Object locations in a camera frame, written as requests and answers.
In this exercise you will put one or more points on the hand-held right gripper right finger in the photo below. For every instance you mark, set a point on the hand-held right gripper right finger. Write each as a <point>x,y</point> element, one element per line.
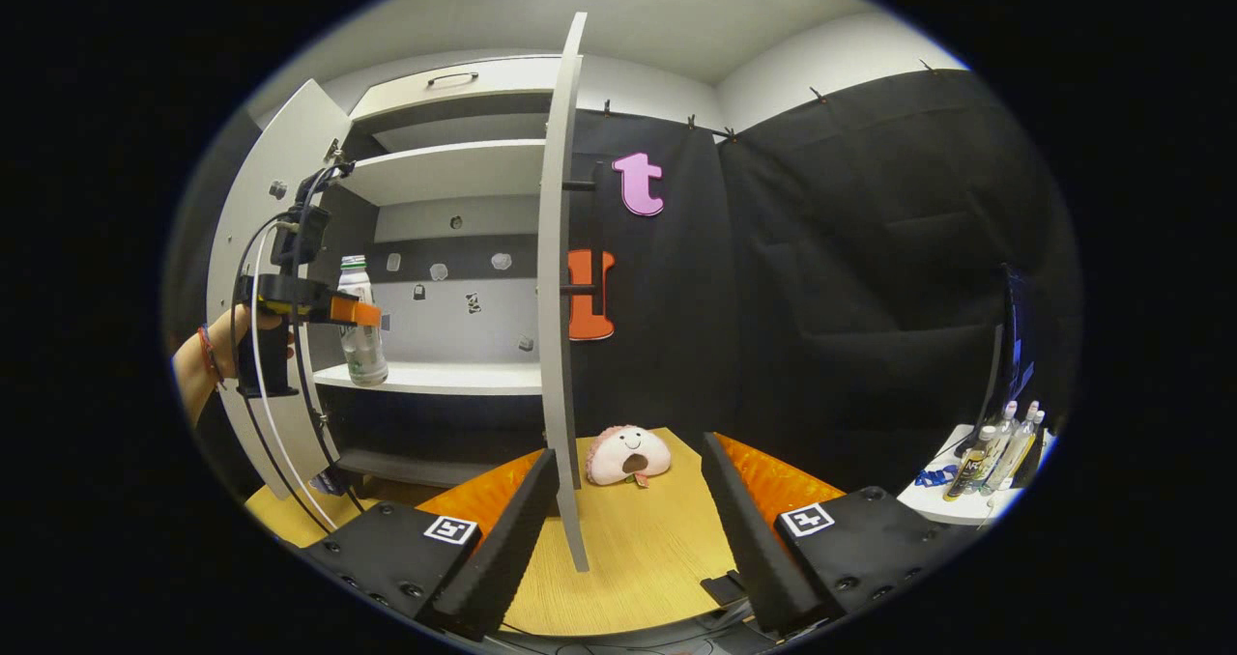
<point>749,539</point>

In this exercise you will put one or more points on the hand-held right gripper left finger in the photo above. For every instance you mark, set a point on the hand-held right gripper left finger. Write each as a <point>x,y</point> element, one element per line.
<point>503,549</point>

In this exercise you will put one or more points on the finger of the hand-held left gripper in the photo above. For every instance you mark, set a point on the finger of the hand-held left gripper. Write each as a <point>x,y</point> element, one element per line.
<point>353,312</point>

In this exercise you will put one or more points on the white green-label water bottle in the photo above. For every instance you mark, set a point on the white green-label water bottle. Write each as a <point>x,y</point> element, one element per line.
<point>365,355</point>

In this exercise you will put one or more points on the small black flat block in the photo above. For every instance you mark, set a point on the small black flat block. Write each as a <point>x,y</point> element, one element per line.
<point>725,589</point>

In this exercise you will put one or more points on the pink smiling plush toy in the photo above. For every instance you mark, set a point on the pink smiling plush toy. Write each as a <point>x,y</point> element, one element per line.
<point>628,454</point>

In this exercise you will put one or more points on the white cabinet door with hinges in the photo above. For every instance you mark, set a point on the white cabinet door with hinges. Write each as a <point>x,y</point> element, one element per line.
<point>242,211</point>

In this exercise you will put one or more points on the white open cabinet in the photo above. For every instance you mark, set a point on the white open cabinet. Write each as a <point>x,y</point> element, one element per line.
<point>454,172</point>

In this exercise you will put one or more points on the blue ribbon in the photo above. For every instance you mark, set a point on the blue ribbon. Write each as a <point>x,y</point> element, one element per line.
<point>933,477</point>

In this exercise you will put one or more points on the bottle with dark label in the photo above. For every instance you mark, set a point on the bottle with dark label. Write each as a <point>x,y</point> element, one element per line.
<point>969,467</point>

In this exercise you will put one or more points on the clear plastic bottle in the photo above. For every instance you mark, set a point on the clear plastic bottle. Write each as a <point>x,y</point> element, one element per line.
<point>1020,447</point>
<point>995,442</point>

